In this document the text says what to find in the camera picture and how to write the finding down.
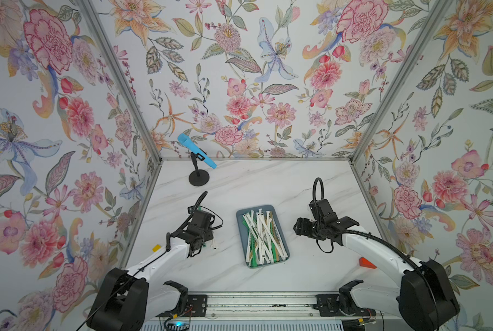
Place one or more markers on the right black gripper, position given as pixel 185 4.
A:
pixel 301 227

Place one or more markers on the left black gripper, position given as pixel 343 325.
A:
pixel 210 232

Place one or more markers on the blue-grey storage tray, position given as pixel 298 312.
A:
pixel 247 220

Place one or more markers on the green straw group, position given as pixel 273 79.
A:
pixel 252 252

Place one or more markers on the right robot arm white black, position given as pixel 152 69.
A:
pixel 422 294

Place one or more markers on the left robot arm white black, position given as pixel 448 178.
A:
pixel 129 298

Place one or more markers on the black round microphone stand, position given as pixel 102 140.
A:
pixel 198 177

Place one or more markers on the red block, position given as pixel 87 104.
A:
pixel 364 263

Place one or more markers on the blue microphone on stand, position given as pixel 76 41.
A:
pixel 184 140

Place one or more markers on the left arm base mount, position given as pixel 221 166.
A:
pixel 188 306

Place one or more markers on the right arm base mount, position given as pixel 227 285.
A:
pixel 331 305

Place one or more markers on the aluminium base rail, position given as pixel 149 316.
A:
pixel 274 304

